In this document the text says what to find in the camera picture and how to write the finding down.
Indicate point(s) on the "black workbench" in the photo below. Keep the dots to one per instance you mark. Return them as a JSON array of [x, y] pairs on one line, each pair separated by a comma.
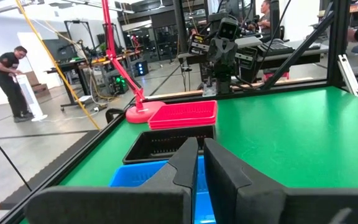
[[67, 63]]

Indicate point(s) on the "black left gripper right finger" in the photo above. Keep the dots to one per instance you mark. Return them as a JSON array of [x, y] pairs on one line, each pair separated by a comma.
[[228, 193]]

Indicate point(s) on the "red plastic slotted basket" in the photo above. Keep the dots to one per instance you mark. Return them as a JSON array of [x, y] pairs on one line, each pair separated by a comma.
[[182, 121], [182, 125], [182, 109]]

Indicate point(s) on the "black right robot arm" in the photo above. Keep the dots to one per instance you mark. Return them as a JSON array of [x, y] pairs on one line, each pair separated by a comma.
[[224, 77]]

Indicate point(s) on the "red camera stand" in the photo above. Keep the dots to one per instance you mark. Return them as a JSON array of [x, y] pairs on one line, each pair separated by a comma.
[[141, 113]]

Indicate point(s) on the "black keyboard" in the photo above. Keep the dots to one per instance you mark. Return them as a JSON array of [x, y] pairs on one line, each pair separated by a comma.
[[275, 47]]

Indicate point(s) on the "brown cardboard box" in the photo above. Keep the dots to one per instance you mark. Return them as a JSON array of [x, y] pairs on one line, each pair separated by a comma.
[[40, 90]]

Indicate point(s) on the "person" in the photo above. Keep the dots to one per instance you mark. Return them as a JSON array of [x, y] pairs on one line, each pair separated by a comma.
[[264, 18], [9, 84]]

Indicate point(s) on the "blue plastic slotted basket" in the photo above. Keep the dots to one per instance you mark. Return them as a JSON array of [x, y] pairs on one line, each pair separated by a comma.
[[129, 175]]

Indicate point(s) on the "thin black pole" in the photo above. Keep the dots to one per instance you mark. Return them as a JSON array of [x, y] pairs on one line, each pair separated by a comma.
[[5, 154]]

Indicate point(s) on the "black computer monitor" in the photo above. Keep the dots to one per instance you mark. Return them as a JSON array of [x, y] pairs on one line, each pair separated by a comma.
[[61, 49]]

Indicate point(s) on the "silver aluminium bracket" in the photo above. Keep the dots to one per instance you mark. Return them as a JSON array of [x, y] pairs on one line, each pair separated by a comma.
[[350, 76]]

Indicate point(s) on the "black building pillar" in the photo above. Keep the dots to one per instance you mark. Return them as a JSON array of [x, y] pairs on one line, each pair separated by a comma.
[[180, 25]]

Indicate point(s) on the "black floor mat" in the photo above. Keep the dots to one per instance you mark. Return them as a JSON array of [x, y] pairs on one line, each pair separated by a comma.
[[42, 174]]

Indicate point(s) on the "black table end rail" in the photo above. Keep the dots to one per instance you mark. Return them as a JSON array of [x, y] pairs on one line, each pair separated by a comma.
[[291, 88]]

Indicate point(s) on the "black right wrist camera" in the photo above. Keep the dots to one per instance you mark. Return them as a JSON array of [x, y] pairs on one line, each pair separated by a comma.
[[228, 29]]

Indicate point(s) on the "black diagonal frame brace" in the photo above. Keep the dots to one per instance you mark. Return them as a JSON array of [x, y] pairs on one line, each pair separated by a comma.
[[297, 53]]

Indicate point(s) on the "black table edge rail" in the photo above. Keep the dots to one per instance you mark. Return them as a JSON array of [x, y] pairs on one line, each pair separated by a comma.
[[71, 169]]

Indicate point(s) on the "black plastic slotted basket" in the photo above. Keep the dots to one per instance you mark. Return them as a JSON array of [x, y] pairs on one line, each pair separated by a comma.
[[154, 146]]

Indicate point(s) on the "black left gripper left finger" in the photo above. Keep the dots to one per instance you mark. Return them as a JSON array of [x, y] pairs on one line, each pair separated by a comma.
[[179, 174]]

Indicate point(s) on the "black frame post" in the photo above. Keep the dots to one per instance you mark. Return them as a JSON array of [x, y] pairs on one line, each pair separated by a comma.
[[339, 37]]

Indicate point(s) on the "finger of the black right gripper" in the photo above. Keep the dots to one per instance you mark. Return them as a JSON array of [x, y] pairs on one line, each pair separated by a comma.
[[217, 53], [229, 53]]

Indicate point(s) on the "computer tower green lights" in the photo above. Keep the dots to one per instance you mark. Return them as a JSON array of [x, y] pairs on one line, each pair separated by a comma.
[[119, 84]]

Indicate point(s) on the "grey desk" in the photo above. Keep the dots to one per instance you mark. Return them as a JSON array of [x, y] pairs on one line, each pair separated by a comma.
[[306, 51]]

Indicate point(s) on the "computer tower blue lights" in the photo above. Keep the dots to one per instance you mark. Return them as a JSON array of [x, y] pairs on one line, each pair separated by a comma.
[[141, 68]]

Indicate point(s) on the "white tower appliance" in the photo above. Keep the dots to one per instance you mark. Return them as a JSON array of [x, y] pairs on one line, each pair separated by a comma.
[[30, 96]]

